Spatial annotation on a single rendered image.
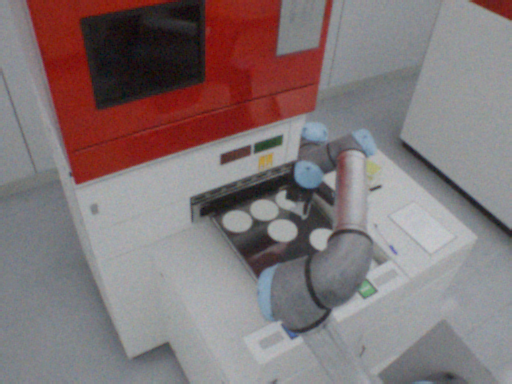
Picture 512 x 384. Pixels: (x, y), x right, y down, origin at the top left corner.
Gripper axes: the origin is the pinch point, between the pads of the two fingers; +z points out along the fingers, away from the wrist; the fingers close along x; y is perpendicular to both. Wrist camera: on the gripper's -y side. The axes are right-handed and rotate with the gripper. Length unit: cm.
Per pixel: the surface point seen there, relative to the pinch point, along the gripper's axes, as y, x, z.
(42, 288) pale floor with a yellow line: 130, 8, 99
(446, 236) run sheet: -48.4, -9.8, 2.7
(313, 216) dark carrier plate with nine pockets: -2.0, -9.9, 9.6
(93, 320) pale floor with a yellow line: 94, 15, 99
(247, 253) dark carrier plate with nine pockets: 15.2, 14.0, 9.3
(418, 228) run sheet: -38.4, -10.2, 2.7
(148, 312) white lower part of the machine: 54, 20, 59
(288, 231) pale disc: 4.8, 0.3, 9.3
